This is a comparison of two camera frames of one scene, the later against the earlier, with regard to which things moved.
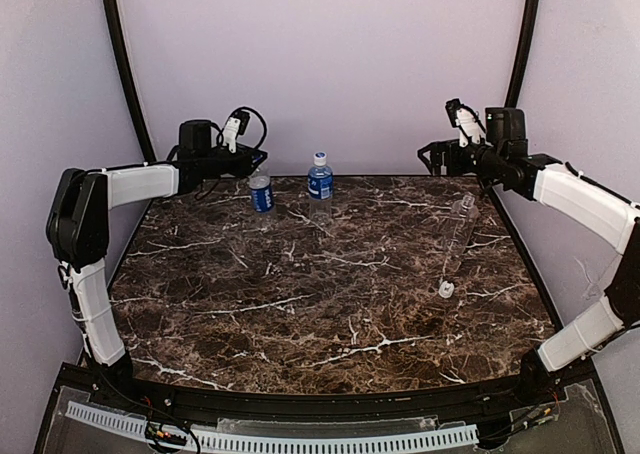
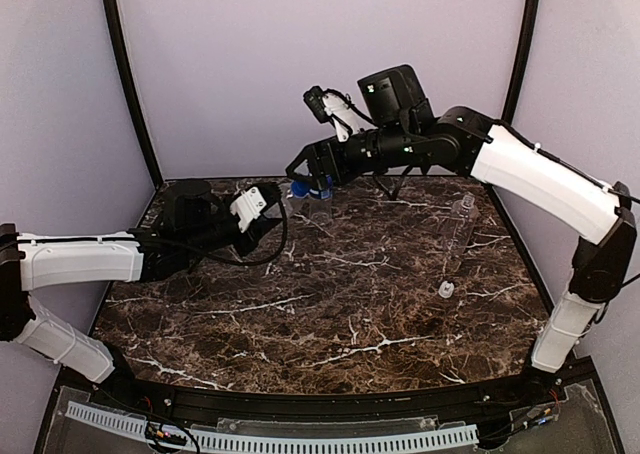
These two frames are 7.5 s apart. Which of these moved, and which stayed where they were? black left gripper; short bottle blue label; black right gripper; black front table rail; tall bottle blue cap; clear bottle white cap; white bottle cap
Moved: tall bottle blue cap; black left gripper; black right gripper
Stayed: clear bottle white cap; short bottle blue label; black front table rail; white bottle cap
